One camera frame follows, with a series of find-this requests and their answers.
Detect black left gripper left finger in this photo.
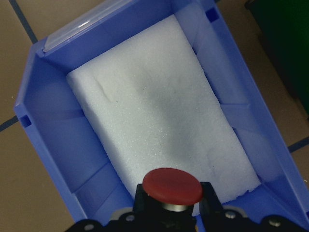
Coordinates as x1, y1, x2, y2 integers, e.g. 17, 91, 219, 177
133, 184, 150, 216

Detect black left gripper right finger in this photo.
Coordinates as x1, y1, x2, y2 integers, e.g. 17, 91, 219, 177
199, 182, 223, 217

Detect red push button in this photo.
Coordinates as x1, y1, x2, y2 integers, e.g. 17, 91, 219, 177
142, 168, 203, 212

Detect far blue storage bin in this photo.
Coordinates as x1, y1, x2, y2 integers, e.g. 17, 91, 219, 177
14, 0, 309, 229

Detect white foam pad far bin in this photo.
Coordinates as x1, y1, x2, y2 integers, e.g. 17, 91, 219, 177
67, 15, 260, 203

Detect green conveyor belt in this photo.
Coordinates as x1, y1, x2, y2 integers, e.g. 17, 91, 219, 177
245, 0, 309, 111

